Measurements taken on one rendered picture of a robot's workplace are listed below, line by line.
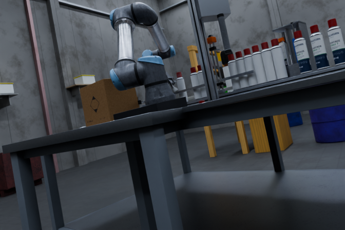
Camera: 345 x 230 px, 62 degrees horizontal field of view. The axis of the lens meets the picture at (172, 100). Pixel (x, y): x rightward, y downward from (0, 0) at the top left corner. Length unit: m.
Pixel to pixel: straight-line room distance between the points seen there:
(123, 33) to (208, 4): 0.47
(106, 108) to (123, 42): 0.47
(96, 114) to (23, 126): 6.20
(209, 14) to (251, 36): 10.43
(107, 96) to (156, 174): 0.97
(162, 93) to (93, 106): 0.71
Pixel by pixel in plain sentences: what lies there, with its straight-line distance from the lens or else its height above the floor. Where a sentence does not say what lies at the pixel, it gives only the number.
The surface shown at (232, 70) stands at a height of 0.99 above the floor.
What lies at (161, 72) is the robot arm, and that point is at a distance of 1.37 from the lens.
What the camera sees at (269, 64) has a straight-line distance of 1.54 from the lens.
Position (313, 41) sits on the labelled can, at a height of 1.01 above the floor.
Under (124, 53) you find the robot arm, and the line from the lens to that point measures 1.50.
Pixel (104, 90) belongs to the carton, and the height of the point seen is 1.05.
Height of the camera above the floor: 0.80
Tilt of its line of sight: 3 degrees up
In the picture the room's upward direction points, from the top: 11 degrees counter-clockwise
